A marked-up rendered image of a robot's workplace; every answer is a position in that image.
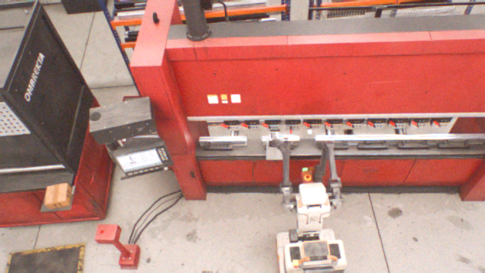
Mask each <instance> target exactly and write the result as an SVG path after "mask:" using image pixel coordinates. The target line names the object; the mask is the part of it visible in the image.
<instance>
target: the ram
mask: <svg viewBox="0 0 485 273"><path fill-rule="evenodd" d="M170 64H171V67H172V69H173V71H174V74H175V78H176V81H177V83H178V89H179V91H180V96H181V98H182V101H183V105H184V108H185V112H186V115H187V117H216V116H315V115H366V114H417V113H485V52H483V53H429V54H401V55H374V56H319V57H291V58H288V57H287V58H237V59H209V60H182V61H170ZM208 95H216V96H217V100H218V103H209V99H208ZM221 95H227V103H222V101H224V100H222V98H221ZM230 95H240V102H241V103H232V101H231V96H230ZM439 117H485V115H463V116H360V117H308V118H205V119H188V120H189V121H226V120H280V119H333V118H439Z"/></svg>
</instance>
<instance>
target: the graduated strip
mask: <svg viewBox="0 0 485 273"><path fill-rule="evenodd" d="M463 115H485V113H417V114H366V115H315V116H216V117H188V119H205V118H308V117H360V116H463Z"/></svg>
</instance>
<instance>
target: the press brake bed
mask: <svg viewBox="0 0 485 273"><path fill-rule="evenodd" d="M196 159H197V160H198V165H199V167H200V171H201V174H202V178H203V180H204V183H205V184H206V185H207V190H206V191H207V193H280V189H279V187H280V183H282V181H283V160H277V162H274V160H267V159H266V157H197V158H196ZM334 160H335V166H336V175H337V177H338V178H340V182H341V183H342V189H339V191H340V193H418V194H449V193H456V194H458V193H459V192H460V189H459V186H461V185H463V184H464V183H466V182H467V181H469V179H470V178H471V177H472V176H473V174H474V173H475V172H476V171H477V170H478V169H479V168H480V167H481V166H482V164H483V162H484V161H485V156H400V157H334ZM319 164H320V157H289V182H292V193H299V192H300V185H301V184H302V180H301V171H302V168H304V167H312V166H315V165H319ZM364 168H378V169H377V173H363V170H364ZM328 179H330V171H329V164H328V157H327V160H326V164H325V176H323V186H324V188H325V192H326V193H332V192H331V190H328Z"/></svg>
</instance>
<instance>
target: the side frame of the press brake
mask: <svg viewBox="0 0 485 273"><path fill-rule="evenodd" d="M153 12H156V14H157V19H159V22H158V23H153V18H152V15H153ZM170 25H183V21H182V17H181V14H180V9H179V5H178V0H148V1H147V5H146V9H145V12H144V17H143V20H142V23H141V27H140V30H139V34H138V38H137V41H136V45H135V48H134V52H133V56H132V59H131V63H130V69H131V71H132V74H133V76H134V79H135V80H136V83H137V85H138V88H139V91H140V93H141V96H142V97H143V98H145V97H149V99H150V101H151V104H152V107H153V109H154V114H155V121H156V127H157V133H158V135H159V138H161V140H164V141H165V144H166V147H167V150H168V152H169V153H170V156H171V157H172V160H173V164H174V165H172V167H173V170H174V172H175V175H176V177H177V179H178V182H179V184H180V187H181V188H182V191H183V194H184V196H185V199H186V201H188V200H204V201H206V195H207V191H206V190H207V185H206V184H205V183H204V180H203V178H202V174H201V171H200V167H199V165H198V160H197V159H196V144H197V139H200V137H210V134H209V129H208V126H207V122H206V121H189V120H188V118H187V115H186V112H185V108H184V105H183V101H182V98H181V96H180V91H179V89H178V83H177V81H176V78H175V74H174V71H173V69H172V67H171V64H170V61H169V59H168V57H167V53H166V50H165V46H166V42H167V35H168V31H169V28H170Z"/></svg>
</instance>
